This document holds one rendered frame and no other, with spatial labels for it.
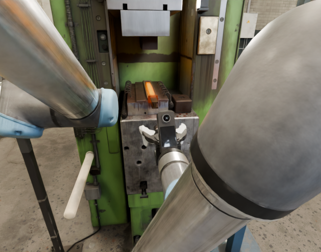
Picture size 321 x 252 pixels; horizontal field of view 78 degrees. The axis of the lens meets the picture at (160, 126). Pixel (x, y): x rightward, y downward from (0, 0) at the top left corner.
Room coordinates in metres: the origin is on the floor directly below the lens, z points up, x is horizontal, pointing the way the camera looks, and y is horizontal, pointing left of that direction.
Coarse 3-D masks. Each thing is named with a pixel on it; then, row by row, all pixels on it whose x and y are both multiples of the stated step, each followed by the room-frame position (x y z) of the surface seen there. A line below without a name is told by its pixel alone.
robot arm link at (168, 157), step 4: (168, 152) 0.41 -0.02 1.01; (172, 152) 0.41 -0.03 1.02; (176, 152) 0.41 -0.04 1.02; (180, 152) 0.41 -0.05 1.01; (164, 156) 0.40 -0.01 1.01; (168, 156) 0.39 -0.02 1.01; (172, 156) 0.39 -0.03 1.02; (176, 156) 0.39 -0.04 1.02; (180, 156) 0.39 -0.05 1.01; (184, 156) 0.40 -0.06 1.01; (160, 160) 0.40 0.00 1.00; (164, 160) 0.39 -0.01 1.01; (168, 160) 0.38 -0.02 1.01; (172, 160) 0.37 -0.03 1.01; (184, 160) 0.38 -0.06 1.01; (160, 164) 0.39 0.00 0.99; (164, 164) 0.37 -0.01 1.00; (160, 168) 0.38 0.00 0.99; (160, 172) 0.37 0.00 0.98; (160, 176) 0.37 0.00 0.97
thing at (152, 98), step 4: (148, 84) 1.17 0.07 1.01; (148, 88) 1.07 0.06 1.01; (152, 88) 1.07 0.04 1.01; (148, 92) 1.01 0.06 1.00; (152, 92) 0.99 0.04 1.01; (148, 96) 0.90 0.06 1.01; (152, 96) 0.90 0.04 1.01; (156, 96) 0.91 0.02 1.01; (148, 100) 0.90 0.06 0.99; (152, 100) 0.84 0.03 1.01; (156, 100) 0.84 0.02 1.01; (152, 104) 0.85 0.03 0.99; (156, 104) 0.85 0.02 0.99
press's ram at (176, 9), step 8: (112, 0) 0.90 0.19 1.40; (120, 0) 0.90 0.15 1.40; (128, 0) 0.91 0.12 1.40; (136, 0) 0.91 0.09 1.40; (144, 0) 0.92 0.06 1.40; (152, 0) 0.92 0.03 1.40; (160, 0) 0.92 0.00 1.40; (168, 0) 0.93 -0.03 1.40; (176, 0) 0.93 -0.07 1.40; (112, 8) 0.90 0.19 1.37; (120, 8) 0.90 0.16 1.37; (128, 8) 0.91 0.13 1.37; (136, 8) 0.91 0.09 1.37; (144, 8) 0.92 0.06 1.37; (152, 8) 0.92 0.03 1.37; (160, 8) 0.92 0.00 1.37; (168, 8) 0.93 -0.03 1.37; (176, 8) 0.93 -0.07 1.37; (120, 16) 1.21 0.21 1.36
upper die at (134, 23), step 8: (128, 16) 0.91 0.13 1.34; (136, 16) 0.91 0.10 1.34; (144, 16) 0.92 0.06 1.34; (152, 16) 0.92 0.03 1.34; (160, 16) 0.92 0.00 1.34; (168, 16) 0.93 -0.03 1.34; (128, 24) 0.91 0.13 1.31; (136, 24) 0.91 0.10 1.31; (144, 24) 0.92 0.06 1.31; (152, 24) 0.92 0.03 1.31; (160, 24) 0.92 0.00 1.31; (168, 24) 0.93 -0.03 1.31; (128, 32) 0.91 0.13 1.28; (136, 32) 0.91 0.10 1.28; (144, 32) 0.92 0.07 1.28; (152, 32) 0.92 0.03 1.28; (160, 32) 0.92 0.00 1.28; (168, 32) 0.93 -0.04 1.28
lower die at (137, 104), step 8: (144, 80) 1.32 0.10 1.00; (128, 88) 1.18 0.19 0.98; (136, 88) 1.14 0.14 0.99; (144, 88) 1.15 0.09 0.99; (128, 96) 1.01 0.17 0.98; (136, 96) 0.98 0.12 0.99; (144, 96) 0.98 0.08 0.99; (160, 96) 0.97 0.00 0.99; (128, 104) 0.90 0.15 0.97; (136, 104) 0.91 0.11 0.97; (144, 104) 0.91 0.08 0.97; (160, 104) 0.92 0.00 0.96; (128, 112) 0.90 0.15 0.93; (136, 112) 0.91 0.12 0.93; (152, 112) 0.92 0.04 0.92
